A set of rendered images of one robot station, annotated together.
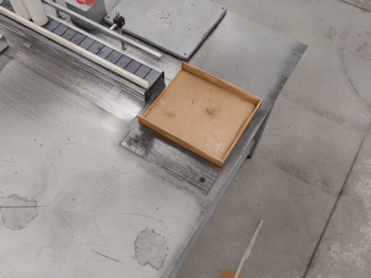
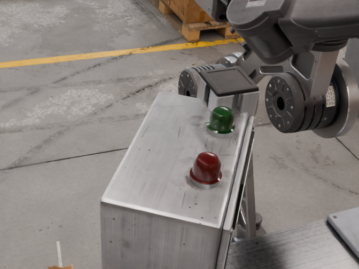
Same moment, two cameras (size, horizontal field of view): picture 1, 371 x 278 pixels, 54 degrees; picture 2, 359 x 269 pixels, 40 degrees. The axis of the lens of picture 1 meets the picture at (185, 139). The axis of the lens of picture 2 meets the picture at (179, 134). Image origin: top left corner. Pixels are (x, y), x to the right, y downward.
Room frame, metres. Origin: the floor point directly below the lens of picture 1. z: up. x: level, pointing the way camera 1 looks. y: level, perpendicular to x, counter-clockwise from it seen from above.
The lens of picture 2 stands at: (1.07, 1.15, 1.74)
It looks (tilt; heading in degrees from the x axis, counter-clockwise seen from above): 36 degrees down; 306
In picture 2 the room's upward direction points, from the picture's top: 5 degrees clockwise
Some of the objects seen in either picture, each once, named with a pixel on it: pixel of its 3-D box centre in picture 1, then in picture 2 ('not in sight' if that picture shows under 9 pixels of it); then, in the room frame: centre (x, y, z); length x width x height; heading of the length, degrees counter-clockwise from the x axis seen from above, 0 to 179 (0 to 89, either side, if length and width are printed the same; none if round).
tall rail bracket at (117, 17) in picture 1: (117, 35); not in sight; (0.89, 0.24, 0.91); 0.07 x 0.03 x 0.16; 150
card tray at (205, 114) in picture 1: (200, 110); not in sight; (0.64, -0.04, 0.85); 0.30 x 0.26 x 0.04; 60
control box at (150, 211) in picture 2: not in sight; (180, 224); (1.26, 0.87, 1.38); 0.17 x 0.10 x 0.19; 115
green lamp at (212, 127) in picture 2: not in sight; (221, 119); (1.26, 0.83, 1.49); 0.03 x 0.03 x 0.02
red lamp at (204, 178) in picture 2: not in sight; (207, 167); (1.23, 0.89, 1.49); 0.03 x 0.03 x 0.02
